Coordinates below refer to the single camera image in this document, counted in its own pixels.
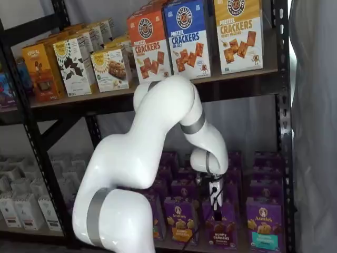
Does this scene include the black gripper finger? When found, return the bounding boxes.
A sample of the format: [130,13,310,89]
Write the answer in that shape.
[213,202,223,222]

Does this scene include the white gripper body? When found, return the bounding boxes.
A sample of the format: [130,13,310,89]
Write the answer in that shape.
[207,176,225,209]

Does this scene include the purple box brown patch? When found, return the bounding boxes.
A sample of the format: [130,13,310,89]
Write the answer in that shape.
[202,199,239,250]

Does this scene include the purple box yellow patch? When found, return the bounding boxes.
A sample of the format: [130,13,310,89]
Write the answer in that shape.
[164,197,199,245]

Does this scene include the purple box orange teal patch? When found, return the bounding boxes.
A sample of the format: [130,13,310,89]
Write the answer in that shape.
[147,194,167,241]

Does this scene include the brown wooden shelf board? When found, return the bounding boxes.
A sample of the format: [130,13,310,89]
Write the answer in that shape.
[29,68,280,109]

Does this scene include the yellow pretzel crackers box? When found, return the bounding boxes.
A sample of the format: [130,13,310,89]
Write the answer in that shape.
[213,0,264,75]

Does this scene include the blue pretzel crackers box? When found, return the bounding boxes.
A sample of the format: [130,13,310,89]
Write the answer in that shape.
[163,0,212,80]

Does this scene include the white box snack bars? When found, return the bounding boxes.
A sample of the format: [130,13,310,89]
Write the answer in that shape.
[90,47,132,93]

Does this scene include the orange pretzel crackers box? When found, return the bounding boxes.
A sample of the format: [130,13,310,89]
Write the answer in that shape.
[126,9,172,86]

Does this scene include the yellow white cracker box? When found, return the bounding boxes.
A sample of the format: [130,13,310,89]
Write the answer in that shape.
[35,23,80,47]
[76,17,114,52]
[105,33,132,55]

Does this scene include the white box dark crackers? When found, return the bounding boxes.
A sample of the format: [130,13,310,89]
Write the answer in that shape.
[52,36,93,98]

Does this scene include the orange Simple Mills box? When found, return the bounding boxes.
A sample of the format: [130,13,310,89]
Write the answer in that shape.
[22,43,66,103]

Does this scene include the grey curtain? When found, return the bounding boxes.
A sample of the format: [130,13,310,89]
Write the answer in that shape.
[288,0,337,253]

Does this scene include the black metal shelving rack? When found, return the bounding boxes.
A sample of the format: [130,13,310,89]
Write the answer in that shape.
[0,0,294,253]

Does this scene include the white carton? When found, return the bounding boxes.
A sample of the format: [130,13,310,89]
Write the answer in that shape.
[30,178,49,199]
[9,178,36,198]

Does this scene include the blue snack package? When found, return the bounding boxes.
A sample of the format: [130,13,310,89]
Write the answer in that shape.
[15,57,34,89]

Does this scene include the colourful snack bag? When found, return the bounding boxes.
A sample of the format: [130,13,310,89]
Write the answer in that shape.
[0,71,18,110]

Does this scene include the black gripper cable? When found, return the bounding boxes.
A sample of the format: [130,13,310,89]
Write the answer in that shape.
[199,171,215,185]

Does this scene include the thin dark cable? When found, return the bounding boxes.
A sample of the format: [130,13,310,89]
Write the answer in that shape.
[181,226,200,253]

